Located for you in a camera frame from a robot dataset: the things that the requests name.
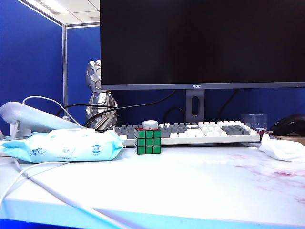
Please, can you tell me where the white charging cable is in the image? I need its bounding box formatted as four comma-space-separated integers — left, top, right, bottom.
22, 95, 83, 126

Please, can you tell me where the thin white cable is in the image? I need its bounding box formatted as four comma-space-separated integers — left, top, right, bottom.
0, 161, 72, 203

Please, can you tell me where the black monitor cable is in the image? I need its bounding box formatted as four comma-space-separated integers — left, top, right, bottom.
83, 90, 177, 128

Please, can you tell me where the black arched cable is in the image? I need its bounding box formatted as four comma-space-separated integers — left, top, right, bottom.
56, 104, 119, 117

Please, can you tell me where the white and grey keyboard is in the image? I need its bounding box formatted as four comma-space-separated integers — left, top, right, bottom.
113, 120, 261, 146

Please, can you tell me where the aluminium partition post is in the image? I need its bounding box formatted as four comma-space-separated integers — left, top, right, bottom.
62, 23, 68, 117

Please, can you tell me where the grey monitor stand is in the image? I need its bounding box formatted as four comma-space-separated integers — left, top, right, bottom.
185, 89, 205, 124

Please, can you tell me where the clear glass cup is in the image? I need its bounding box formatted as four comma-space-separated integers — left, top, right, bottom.
240, 113, 269, 131

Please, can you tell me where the white wet wipe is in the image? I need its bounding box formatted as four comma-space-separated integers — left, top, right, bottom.
258, 133, 305, 163

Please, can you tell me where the brown cardboard box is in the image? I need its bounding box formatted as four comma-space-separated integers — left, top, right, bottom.
273, 134, 305, 146

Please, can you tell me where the black hanging cable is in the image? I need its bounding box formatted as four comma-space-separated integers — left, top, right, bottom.
218, 89, 239, 114

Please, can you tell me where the thick white cable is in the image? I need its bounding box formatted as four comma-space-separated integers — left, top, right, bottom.
10, 157, 131, 229

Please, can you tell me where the ceiling light panel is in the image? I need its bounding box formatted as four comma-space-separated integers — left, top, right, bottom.
23, 0, 62, 14

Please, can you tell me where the black AOC computer monitor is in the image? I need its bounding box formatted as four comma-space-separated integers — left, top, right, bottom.
100, 0, 305, 90

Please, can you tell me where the white tape roll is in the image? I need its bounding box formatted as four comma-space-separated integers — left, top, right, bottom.
142, 120, 158, 131

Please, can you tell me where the black looped cable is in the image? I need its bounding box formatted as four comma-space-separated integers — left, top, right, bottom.
165, 106, 187, 125

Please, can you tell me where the light blue wet wipes pack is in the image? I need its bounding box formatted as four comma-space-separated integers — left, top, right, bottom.
0, 128, 125, 164

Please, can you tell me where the Rubik's cube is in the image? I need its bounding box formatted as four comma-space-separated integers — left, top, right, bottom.
133, 127, 162, 155

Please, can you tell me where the silver robot figurine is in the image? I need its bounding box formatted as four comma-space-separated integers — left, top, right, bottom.
85, 59, 119, 131

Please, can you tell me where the black computer mouse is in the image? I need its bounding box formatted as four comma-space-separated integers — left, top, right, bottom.
270, 114, 305, 136

